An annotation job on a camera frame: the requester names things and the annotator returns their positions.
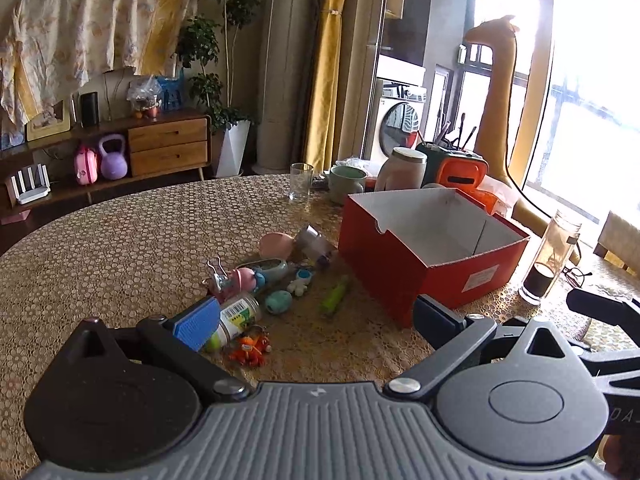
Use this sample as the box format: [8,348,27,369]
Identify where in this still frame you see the green ceramic mug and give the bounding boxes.
[327,165,369,206]

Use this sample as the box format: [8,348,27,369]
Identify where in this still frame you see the green marker tube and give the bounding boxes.
[320,275,351,317]

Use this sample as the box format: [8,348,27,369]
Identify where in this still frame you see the orange figure keychain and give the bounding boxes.
[227,325,272,365]

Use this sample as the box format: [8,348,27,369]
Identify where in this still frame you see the small white blue figurine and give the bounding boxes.
[286,269,315,297]

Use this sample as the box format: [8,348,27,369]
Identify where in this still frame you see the yellow giraffe toy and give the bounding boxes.
[464,15,546,228]

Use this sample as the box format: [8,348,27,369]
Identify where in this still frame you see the white planter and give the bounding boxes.
[215,119,252,178]

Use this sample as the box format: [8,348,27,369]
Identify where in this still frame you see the beige chair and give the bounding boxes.
[592,210,640,271]

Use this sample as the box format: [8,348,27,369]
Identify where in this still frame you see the plastic bag of fruit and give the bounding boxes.
[126,75,163,120]

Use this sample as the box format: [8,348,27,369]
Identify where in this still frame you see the pink figure toy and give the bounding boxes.
[227,267,266,293]

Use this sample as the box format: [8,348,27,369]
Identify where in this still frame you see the green potted tree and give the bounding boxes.
[175,0,261,133]

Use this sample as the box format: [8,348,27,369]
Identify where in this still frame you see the beige lidded jug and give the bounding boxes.
[375,147,428,193]

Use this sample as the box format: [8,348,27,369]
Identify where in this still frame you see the pink toy case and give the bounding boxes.
[74,145,99,186]

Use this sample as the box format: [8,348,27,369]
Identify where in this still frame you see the white washing machine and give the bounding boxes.
[362,78,428,163]

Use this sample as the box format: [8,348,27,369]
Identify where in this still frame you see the red cardboard box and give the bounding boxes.
[338,188,531,329]

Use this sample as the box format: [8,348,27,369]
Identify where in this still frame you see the orange and green desk organizer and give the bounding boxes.
[416,141,490,191]

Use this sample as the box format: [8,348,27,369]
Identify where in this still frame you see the photo frame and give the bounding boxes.
[25,101,71,142]

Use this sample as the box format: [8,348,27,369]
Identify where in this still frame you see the pink egg-shaped case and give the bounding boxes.
[258,232,296,259]

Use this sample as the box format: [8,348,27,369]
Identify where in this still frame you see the white router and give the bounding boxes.
[5,163,52,206]

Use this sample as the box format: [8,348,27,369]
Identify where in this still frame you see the clear drinking glass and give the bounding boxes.
[289,162,314,202]

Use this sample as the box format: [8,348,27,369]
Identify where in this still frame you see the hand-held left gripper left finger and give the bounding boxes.
[65,296,251,404]

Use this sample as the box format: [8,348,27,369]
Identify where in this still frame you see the bunch of dark pens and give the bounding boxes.
[430,112,483,153]

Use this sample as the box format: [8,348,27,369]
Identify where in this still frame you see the wooden sideboard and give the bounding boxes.
[0,107,213,221]

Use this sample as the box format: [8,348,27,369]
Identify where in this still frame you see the glass bottle with dark liquid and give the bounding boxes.
[519,208,583,306]

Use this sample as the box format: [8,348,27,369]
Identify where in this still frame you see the orange tissue packet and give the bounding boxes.
[475,177,521,218]

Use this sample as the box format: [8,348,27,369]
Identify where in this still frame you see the small bottle with silver cap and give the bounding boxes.
[298,224,336,268]

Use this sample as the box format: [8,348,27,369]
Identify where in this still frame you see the white tower air conditioner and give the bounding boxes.
[251,0,321,175]

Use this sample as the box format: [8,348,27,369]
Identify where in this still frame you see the yellow striped hanging cloth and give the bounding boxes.
[137,0,199,75]

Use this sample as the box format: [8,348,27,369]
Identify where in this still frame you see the teal egg toy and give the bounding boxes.
[265,290,293,315]

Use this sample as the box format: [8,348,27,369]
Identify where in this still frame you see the purple kettlebell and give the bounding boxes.
[97,133,130,181]

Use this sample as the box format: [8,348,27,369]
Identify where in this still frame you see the clear plastic bag of snacks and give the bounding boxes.
[332,157,381,181]

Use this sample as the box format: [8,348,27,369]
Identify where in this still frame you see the black speaker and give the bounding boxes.
[80,91,100,128]

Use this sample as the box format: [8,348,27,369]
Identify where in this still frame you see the pink binder clip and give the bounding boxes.
[205,257,236,297]

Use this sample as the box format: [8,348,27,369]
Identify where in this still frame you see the black cable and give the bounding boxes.
[504,150,606,226]

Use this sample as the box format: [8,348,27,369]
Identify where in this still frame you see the floral hanging cloth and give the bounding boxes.
[0,0,201,126]

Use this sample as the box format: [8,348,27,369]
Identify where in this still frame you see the black eyeglasses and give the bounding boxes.
[562,265,594,289]

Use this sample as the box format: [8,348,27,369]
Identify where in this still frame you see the toothpick jar with green lid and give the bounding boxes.
[205,294,262,353]

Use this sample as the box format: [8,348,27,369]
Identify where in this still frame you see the yellow curtain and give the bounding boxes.
[304,0,353,173]

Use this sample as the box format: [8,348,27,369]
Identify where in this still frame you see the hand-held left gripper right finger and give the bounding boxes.
[384,294,596,404]

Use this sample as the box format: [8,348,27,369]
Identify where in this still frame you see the pale teal oblong case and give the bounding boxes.
[235,257,289,286]

